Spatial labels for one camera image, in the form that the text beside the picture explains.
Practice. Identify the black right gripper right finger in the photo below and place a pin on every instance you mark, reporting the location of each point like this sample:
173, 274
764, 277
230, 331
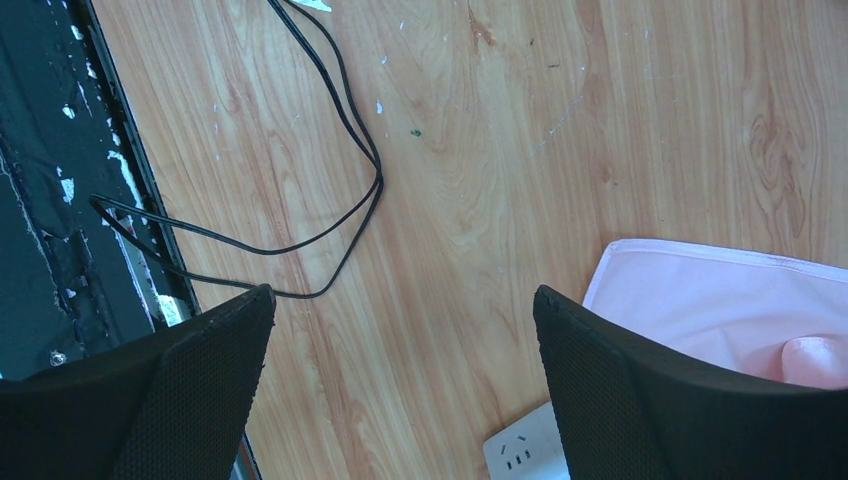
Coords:
627, 407

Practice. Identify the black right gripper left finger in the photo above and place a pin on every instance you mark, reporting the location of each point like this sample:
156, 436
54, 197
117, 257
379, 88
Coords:
171, 405

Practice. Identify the white cube socket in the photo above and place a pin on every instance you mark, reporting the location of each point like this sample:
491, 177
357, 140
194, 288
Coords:
530, 448

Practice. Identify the pink cloth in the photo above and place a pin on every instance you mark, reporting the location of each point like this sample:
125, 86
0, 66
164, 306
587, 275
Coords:
769, 316

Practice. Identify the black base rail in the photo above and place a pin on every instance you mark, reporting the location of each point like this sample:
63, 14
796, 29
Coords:
73, 284

